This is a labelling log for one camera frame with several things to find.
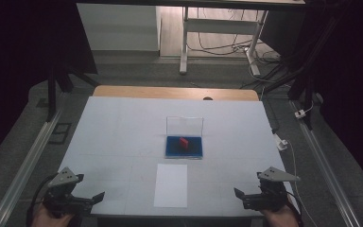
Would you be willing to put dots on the dark curtain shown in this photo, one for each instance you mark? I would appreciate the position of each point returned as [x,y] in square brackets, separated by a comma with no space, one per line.
[19,47]
[353,78]

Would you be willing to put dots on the dark desk top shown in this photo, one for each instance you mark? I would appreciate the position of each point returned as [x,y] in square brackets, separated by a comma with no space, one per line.
[201,3]

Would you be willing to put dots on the white paper sheet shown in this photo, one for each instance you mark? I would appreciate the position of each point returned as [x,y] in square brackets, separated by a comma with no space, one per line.
[170,186]

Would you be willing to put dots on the person's right hand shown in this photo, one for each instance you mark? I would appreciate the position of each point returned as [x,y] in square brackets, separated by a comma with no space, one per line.
[280,219]

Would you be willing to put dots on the white table cover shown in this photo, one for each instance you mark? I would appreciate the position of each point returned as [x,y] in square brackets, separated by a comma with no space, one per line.
[123,142]

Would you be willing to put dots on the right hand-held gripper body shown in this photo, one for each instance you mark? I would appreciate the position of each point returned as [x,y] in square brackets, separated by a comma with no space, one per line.
[275,175]

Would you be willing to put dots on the person's left hand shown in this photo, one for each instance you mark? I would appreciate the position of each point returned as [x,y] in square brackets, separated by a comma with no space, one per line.
[48,220]

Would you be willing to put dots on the black metal stand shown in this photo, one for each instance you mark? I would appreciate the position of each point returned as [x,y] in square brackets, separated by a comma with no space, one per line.
[52,94]
[307,88]

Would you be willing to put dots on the wooden table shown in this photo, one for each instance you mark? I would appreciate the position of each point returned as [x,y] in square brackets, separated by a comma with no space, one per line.
[170,93]

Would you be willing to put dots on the red stamp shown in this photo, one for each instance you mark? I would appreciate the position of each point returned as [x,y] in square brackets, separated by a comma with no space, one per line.
[184,142]

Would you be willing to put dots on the white cabinet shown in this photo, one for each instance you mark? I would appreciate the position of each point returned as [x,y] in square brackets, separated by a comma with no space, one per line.
[118,26]

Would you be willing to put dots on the small white plug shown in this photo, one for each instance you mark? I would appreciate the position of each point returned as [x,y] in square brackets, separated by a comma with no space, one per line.
[300,113]

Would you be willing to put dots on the white desk frame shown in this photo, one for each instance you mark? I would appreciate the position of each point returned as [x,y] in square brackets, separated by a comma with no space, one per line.
[216,26]

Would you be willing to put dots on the white power adapter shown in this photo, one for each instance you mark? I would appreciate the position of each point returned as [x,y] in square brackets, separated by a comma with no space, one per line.
[280,143]

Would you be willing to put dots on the aluminium rail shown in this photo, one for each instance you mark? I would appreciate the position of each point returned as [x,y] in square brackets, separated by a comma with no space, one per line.
[22,173]
[327,176]

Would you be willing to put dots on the blue ink pad box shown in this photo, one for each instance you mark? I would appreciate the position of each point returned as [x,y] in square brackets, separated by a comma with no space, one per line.
[175,150]

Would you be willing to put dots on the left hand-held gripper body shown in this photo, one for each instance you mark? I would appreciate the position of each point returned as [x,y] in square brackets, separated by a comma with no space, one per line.
[63,180]

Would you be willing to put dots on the black floor frame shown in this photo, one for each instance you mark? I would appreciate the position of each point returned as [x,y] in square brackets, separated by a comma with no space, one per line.
[60,134]

